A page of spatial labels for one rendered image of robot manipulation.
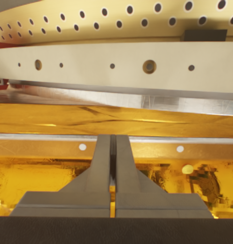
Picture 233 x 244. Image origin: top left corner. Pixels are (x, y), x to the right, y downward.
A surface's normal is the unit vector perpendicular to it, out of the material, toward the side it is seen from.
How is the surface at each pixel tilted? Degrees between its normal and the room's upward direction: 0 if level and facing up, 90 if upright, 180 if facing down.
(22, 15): 62
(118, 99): 90
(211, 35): 90
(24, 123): 90
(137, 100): 90
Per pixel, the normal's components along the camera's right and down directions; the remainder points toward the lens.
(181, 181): 0.21, -0.35
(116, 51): -0.33, 0.26
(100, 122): 0.01, 0.29
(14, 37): -0.51, 0.65
